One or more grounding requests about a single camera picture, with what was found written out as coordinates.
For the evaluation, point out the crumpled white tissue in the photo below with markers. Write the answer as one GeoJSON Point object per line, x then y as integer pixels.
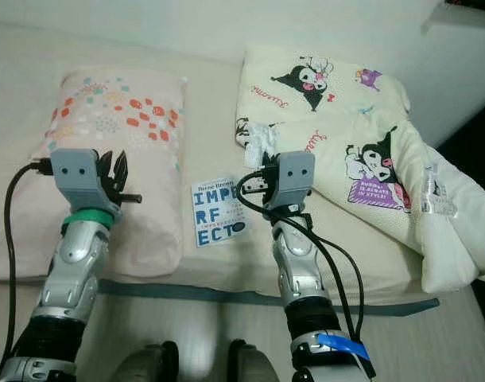
{"type": "Point", "coordinates": [262, 139]}

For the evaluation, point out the mattress with cream sheet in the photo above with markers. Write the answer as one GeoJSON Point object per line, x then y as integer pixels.
{"type": "Point", "coordinates": [28, 119]}

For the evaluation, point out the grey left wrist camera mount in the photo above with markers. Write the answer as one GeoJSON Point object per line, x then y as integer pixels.
{"type": "Point", "coordinates": [75, 171]}

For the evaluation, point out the pink patterned pillow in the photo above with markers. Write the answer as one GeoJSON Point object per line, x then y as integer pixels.
{"type": "Point", "coordinates": [155, 239]}

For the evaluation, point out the white book with blue letters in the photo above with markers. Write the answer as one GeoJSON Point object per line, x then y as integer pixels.
{"type": "Point", "coordinates": [219, 215]}

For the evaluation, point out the blue tape strip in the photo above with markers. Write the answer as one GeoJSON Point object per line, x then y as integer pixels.
{"type": "Point", "coordinates": [342, 345]}

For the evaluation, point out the grey left robot leg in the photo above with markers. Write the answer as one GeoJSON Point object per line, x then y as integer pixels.
{"type": "Point", "coordinates": [147, 364]}

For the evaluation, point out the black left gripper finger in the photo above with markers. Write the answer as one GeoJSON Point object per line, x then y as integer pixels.
{"type": "Point", "coordinates": [115, 173]}

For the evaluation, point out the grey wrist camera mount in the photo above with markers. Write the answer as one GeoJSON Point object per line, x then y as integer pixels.
{"type": "Point", "coordinates": [75, 171]}
{"type": "Point", "coordinates": [294, 175]}

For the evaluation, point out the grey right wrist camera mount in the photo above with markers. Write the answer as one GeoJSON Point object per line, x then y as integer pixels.
{"type": "Point", "coordinates": [294, 175]}

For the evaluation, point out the grey right robot leg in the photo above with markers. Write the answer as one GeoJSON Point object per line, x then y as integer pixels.
{"type": "Point", "coordinates": [254, 366]}

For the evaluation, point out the grey robot leg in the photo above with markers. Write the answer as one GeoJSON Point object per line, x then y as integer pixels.
{"type": "Point", "coordinates": [147, 364]}
{"type": "Point", "coordinates": [254, 366]}

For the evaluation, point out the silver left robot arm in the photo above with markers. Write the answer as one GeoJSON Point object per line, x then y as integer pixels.
{"type": "Point", "coordinates": [71, 263]}

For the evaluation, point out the cream cartoon print blanket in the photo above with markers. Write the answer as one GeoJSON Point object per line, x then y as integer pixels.
{"type": "Point", "coordinates": [354, 119]}

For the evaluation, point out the teal bed frame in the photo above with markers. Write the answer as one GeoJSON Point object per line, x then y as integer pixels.
{"type": "Point", "coordinates": [195, 290]}

